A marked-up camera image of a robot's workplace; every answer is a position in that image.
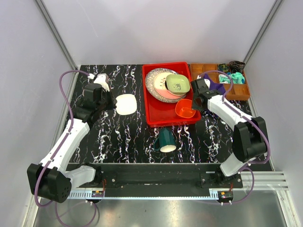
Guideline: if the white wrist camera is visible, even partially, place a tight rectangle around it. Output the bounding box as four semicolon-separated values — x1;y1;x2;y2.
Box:
205;79;210;87
88;73;110;92

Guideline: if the dark green mug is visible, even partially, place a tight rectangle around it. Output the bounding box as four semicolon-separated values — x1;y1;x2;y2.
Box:
153;128;177;153

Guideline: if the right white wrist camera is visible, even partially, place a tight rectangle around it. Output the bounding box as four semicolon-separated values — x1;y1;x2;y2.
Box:
205;79;210;87

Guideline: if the red plastic bin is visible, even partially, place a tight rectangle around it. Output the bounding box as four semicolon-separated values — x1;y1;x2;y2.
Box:
142;61;201;128

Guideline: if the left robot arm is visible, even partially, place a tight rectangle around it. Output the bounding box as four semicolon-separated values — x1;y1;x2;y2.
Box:
27;82;116;207

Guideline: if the orange white square bowl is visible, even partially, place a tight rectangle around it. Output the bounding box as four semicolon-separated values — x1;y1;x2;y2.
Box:
175;99;196;118

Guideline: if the dark patterned sock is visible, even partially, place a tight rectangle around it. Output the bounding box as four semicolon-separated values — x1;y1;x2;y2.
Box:
217;63;230;73

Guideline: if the aluminium frame rail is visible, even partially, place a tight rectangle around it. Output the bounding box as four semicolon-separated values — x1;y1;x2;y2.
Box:
33;0;80;73

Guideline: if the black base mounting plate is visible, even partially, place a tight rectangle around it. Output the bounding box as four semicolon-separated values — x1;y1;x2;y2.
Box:
75;162;244;198

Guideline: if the mint green sock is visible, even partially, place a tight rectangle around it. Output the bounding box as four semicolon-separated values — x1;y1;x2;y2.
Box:
231;72;245;84

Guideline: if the brown dark rolled sock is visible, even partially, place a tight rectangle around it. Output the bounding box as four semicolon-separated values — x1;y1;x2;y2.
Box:
229;61;245;74

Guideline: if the wooden compartment organizer tray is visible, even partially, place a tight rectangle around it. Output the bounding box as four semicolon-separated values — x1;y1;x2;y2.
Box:
189;63;250;101

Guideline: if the green panda square dish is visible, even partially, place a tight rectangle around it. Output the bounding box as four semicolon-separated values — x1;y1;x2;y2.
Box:
165;74;190;94

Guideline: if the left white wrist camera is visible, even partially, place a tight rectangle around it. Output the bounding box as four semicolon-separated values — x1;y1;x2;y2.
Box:
88;73;110;92

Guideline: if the white mint sock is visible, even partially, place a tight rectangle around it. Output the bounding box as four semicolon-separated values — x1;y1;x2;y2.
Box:
218;74;231;84

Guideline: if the pink cream round plate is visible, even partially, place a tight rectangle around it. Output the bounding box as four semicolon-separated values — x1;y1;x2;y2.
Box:
153;72;185;100

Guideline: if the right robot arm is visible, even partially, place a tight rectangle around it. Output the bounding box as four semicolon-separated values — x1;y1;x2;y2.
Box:
191;79;271;188

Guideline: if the white square bowl insert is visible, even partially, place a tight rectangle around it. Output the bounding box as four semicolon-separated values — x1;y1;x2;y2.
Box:
116;94;137;115

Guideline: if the speckled grey large plate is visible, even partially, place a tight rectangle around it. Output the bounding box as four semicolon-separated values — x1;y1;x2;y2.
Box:
144;68;189;104

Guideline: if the purple cloth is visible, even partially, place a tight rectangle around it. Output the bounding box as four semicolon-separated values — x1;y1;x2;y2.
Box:
203;74;226;95

